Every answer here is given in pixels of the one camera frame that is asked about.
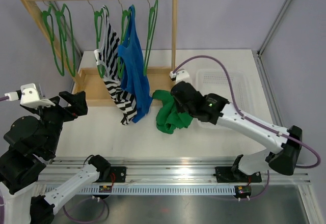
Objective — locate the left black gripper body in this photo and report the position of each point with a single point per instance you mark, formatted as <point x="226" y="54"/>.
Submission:
<point x="53" y="117"/>

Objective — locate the green tank top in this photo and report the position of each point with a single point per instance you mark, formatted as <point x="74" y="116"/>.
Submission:
<point x="168" y="118"/>

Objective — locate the green hanger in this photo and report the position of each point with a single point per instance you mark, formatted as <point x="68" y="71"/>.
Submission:
<point x="125" y="19"/>
<point x="100" y="23"/>
<point x="49" y="26"/>
<point x="65" y="27"/>
<point x="152" y="19"/>

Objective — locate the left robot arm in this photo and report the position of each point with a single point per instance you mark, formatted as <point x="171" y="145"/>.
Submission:
<point x="33" y="141"/>

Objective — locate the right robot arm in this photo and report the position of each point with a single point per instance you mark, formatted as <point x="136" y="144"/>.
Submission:
<point x="281" y="148"/>

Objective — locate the black white striped tank top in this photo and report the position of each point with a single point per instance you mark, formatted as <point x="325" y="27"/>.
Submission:
<point x="124" y="101"/>

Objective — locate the blue tank top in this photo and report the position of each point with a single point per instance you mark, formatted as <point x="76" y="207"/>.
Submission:
<point x="134" y="80"/>

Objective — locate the wooden clothes rack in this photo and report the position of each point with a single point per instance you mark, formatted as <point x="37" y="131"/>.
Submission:
<point x="87" y="78"/>

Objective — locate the white plastic basket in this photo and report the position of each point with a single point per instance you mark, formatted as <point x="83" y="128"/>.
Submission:
<point x="215" y="81"/>

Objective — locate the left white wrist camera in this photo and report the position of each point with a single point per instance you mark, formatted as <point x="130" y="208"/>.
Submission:
<point x="30" y="95"/>

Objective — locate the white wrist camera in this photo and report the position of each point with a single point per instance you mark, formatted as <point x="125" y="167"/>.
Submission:
<point x="180" y="75"/>
<point x="30" y="95"/>

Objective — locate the aluminium mounting rail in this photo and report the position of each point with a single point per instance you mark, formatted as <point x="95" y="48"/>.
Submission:
<point x="178" y="172"/>

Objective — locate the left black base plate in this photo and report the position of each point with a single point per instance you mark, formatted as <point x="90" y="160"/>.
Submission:
<point x="116" y="173"/>

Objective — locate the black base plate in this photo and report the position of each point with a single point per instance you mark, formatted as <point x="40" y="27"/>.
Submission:
<point x="225" y="174"/>
<point x="116" y="173"/>

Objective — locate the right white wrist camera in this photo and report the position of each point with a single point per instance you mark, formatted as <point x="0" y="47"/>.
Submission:
<point x="180" y="75"/>

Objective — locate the white slotted cable duct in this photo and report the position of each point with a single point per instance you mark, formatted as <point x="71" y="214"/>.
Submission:
<point x="160" y="190"/>

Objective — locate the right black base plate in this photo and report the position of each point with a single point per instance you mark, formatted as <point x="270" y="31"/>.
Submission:
<point x="225" y="174"/>

